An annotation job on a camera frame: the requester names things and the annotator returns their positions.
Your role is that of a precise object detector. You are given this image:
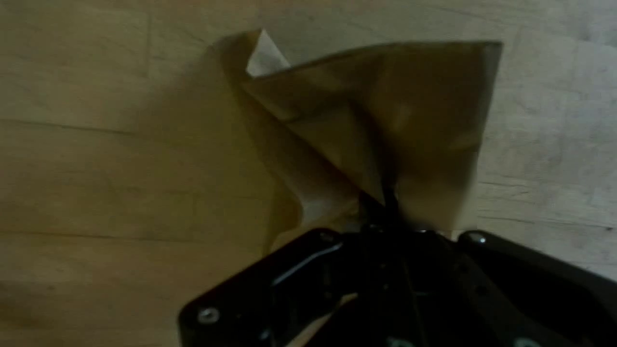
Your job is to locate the brown napkin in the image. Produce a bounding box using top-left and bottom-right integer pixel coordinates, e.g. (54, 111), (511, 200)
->
(240, 26), (506, 250)

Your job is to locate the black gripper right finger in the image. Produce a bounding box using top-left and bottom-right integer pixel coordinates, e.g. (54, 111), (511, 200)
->
(384, 184), (617, 347)

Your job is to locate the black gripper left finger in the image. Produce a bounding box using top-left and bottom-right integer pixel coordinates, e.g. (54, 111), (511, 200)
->
(178, 184), (405, 347)

